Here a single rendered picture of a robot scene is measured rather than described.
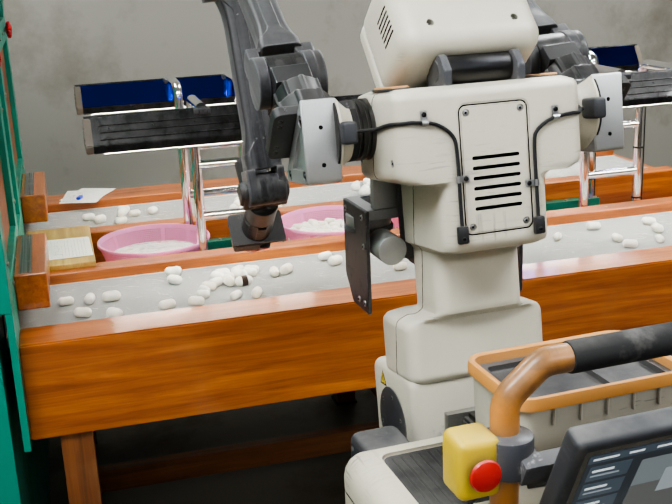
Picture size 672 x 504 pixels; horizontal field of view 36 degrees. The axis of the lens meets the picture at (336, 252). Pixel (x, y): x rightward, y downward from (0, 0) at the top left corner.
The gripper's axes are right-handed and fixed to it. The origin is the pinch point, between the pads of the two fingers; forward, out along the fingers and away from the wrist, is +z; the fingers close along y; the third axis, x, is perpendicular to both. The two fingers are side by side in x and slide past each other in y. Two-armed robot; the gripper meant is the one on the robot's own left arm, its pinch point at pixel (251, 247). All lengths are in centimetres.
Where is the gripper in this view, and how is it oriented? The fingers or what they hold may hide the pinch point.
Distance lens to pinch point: 202.2
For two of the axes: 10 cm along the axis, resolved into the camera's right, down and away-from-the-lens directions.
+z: -1.8, 4.2, 8.9
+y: -9.6, 1.3, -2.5
